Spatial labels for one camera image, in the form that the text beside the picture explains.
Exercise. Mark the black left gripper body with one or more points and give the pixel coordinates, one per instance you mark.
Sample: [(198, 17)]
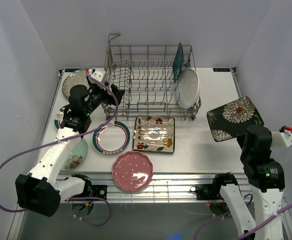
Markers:
[(107, 98)]

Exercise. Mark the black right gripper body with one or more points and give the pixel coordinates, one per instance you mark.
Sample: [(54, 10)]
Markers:
[(244, 154)]

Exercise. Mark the black floral square plate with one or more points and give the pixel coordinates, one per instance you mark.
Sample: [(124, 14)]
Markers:
[(232, 119)]

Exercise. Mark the teal square plate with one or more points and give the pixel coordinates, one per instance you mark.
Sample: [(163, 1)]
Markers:
[(178, 62)]

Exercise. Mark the white oval plate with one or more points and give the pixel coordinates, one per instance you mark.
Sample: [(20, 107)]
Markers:
[(189, 88)]

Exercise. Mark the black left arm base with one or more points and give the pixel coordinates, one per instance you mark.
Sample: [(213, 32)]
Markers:
[(91, 190)]

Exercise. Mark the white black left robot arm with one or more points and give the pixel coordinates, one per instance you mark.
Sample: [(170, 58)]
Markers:
[(39, 190)]

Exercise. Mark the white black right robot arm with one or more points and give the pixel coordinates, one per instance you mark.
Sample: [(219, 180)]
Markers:
[(266, 181)]

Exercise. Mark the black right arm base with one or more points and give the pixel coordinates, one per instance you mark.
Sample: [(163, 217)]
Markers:
[(204, 192)]

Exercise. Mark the speckled brown round plate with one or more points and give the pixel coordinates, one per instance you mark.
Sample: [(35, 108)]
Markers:
[(77, 77)]

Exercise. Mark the white plate steam logo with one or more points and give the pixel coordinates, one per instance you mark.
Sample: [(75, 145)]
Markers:
[(111, 139)]

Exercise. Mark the dark logo sticker left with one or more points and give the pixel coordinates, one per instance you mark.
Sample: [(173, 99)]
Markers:
[(71, 70)]

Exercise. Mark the dark logo sticker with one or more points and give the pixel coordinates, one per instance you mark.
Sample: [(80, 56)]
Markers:
[(221, 69), (71, 70)]

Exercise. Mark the white plate green red rim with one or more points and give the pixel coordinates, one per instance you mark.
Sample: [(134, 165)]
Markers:
[(59, 117)]

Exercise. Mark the cream floral square plate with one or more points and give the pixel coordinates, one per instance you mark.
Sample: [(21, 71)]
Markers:
[(154, 134)]

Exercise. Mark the mint green flower plate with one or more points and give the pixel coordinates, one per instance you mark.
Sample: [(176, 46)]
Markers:
[(77, 156)]

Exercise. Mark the pink dotted scalloped plate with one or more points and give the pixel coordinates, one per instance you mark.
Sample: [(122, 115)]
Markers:
[(132, 171)]

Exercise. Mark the dark logo sticker right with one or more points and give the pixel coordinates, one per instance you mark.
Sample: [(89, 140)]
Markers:
[(221, 69)]

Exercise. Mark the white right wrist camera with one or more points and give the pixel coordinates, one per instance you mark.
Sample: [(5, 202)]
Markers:
[(283, 138)]

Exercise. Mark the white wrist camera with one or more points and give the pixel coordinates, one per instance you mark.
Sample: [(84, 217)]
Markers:
[(96, 76), (283, 138)]

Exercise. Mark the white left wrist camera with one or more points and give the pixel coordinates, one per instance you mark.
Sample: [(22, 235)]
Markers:
[(96, 76)]

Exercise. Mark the grey wire dish rack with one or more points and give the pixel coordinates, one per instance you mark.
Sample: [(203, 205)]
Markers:
[(147, 74)]

